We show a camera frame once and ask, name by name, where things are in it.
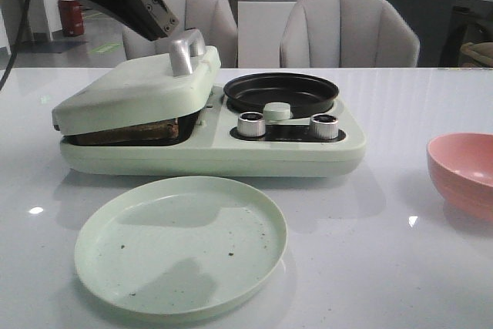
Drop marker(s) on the breakfast maker hinged lid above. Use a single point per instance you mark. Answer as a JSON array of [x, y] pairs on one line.
[[144, 90]]

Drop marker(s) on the green pan handle knob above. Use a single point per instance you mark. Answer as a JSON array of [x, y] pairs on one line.
[[277, 111]]

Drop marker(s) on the bread slice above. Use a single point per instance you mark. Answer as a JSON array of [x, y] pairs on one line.
[[166, 129]]

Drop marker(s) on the red trash bin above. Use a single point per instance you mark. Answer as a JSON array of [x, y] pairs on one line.
[[71, 17]]

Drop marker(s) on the silver control knob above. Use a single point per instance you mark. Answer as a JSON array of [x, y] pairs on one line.
[[251, 124], [324, 126]]

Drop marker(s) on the left grey upholstered chair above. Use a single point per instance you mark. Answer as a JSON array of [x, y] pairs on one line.
[[213, 18]]

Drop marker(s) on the white refrigerator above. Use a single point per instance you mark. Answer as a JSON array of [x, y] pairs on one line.
[[260, 27]]

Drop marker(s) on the pink bowl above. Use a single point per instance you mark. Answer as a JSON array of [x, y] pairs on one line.
[[460, 167]]

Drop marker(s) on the right silver control knob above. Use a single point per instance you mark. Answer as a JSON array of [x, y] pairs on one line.
[[324, 126]]

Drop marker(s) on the right grey upholstered chair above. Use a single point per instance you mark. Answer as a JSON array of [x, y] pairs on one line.
[[347, 34]]

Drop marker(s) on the green breakfast maker base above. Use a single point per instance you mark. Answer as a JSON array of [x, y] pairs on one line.
[[212, 150]]

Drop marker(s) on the grey upholstered chair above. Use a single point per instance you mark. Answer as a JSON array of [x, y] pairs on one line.
[[347, 34], [213, 18]]

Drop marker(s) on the light green round plate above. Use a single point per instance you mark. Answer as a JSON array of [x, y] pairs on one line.
[[181, 249]]

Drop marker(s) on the black round frying pan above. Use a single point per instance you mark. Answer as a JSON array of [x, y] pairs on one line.
[[306, 95]]

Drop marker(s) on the left silver control knob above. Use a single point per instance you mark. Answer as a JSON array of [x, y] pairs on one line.
[[251, 124]]

